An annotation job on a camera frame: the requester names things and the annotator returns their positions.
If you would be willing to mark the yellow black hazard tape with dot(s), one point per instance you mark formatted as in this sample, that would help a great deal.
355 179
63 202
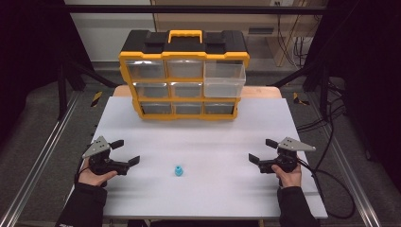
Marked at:
96 98
298 99

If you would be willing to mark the person's left hand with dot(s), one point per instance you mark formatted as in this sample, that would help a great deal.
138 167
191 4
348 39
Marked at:
91 178

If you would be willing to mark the black metal frame strut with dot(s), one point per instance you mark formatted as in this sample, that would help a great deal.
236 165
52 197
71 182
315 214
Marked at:
61 91
323 88

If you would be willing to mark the yellow black drawer organizer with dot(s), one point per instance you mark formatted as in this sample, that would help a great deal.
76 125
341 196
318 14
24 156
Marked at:
184 56

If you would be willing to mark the person's right hand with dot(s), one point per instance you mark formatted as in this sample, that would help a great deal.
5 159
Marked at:
290 179

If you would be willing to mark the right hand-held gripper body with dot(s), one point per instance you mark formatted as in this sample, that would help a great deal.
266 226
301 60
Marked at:
291 145

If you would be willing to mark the black horizontal frame bar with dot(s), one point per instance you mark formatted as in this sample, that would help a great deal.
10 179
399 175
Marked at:
126 9

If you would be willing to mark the aluminium floor rail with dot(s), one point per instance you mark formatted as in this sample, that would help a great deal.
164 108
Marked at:
348 167
41 151

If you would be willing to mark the small blue plastic part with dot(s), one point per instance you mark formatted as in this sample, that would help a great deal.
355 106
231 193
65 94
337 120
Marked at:
178 171

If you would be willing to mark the clear plastic drawer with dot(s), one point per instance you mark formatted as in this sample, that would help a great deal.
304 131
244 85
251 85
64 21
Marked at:
224 83

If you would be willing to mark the black curtain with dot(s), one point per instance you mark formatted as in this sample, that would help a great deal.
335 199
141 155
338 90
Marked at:
31 56
372 78

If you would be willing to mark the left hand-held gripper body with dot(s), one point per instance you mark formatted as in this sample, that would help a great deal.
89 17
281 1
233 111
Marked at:
97 148

